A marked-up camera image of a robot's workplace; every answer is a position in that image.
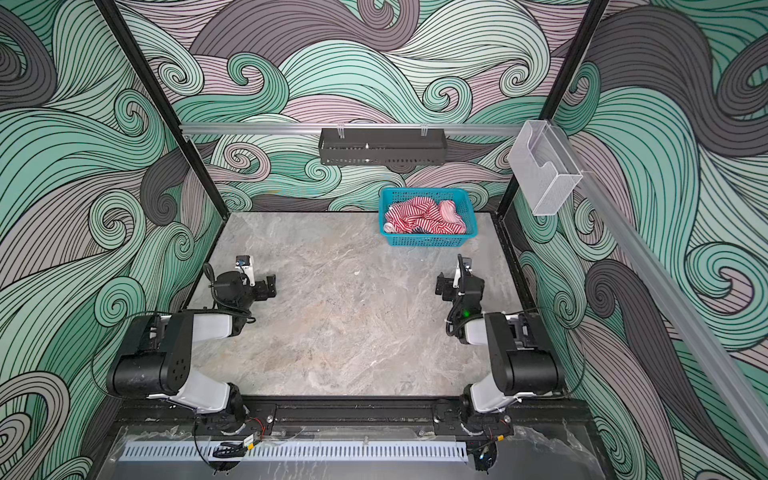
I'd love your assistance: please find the red white striped tank top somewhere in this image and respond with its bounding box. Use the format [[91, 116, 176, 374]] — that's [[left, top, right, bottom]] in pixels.
[[383, 197, 467, 235]]

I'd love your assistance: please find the teal plastic basket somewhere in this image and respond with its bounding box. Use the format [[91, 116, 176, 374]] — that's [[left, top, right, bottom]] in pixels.
[[378, 188, 478, 247]]

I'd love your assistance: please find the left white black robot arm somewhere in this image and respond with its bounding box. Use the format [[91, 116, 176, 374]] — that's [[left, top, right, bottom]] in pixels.
[[106, 257, 277, 422]]

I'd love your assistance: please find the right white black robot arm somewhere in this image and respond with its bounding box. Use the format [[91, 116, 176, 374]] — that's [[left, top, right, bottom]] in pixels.
[[435, 272, 564, 415]]

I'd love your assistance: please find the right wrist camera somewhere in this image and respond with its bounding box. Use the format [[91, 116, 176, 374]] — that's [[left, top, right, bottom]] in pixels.
[[454, 254, 472, 288]]

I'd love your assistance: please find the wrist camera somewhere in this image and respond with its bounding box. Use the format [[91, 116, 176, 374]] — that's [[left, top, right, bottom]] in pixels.
[[454, 254, 472, 288], [235, 255, 255, 287]]

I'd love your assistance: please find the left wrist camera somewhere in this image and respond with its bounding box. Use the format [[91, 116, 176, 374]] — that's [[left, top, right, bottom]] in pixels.
[[235, 255, 255, 287]]

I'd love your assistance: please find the right black frame post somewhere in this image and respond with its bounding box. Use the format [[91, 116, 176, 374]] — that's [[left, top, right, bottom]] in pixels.
[[497, 1, 609, 218]]

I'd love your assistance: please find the black frame post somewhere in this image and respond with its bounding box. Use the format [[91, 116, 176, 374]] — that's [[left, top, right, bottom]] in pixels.
[[94, 0, 230, 222], [497, 1, 609, 218]]

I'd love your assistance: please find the clear plastic wall bin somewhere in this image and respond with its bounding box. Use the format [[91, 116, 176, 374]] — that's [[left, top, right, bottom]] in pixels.
[[507, 120, 583, 216]]

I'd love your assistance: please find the white slotted cable duct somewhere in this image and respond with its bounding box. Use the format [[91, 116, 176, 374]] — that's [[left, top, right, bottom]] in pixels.
[[119, 440, 469, 463]]

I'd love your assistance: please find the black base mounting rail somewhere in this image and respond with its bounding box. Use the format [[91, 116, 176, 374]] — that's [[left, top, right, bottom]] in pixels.
[[115, 395, 597, 439]]

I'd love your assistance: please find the back aluminium rail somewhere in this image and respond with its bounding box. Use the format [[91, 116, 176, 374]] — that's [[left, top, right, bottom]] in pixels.
[[179, 122, 522, 137]]

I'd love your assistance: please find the aluminium rail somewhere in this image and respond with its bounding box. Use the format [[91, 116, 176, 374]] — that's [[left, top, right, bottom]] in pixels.
[[545, 121, 767, 460], [179, 122, 522, 137]]

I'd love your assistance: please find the black perforated wall tray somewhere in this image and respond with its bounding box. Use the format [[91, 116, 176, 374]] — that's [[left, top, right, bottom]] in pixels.
[[318, 128, 448, 171]]

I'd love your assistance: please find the right aluminium rail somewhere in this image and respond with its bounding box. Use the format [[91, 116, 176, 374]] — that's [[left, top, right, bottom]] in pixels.
[[545, 121, 767, 460]]

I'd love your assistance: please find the left black frame post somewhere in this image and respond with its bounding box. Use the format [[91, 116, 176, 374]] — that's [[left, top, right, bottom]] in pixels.
[[94, 0, 230, 222]]

